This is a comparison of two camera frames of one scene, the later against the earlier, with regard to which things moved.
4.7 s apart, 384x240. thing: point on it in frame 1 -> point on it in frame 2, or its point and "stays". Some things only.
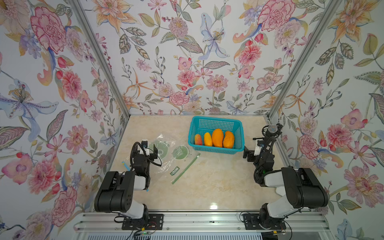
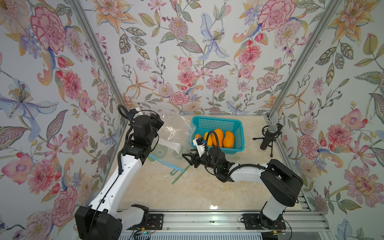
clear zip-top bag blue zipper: x=168 y=151 -> x=174 y=139
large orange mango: x=217 y=137 stays
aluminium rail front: x=181 y=222 stays
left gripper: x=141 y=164 -> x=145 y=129
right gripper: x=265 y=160 -> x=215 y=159
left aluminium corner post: x=84 y=18 stays
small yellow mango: x=208 y=139 stays
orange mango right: x=228 y=140 stays
